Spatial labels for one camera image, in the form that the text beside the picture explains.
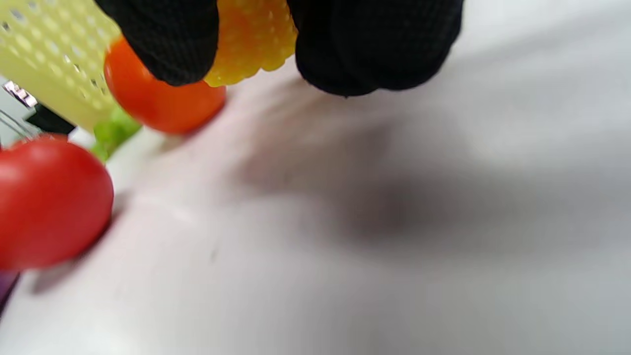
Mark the person's right hand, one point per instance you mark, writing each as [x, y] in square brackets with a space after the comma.
[374, 44]

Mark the yellow plastic basket container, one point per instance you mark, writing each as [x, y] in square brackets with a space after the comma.
[49, 54]

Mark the short yellow corn piece object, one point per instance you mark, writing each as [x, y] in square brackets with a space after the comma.
[251, 44]

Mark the light green lettuce leaf object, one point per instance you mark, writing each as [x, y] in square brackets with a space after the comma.
[113, 133]

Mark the orange tangerine object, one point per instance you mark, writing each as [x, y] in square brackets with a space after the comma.
[162, 106]

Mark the red tomato object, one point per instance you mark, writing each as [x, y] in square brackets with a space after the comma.
[49, 202]

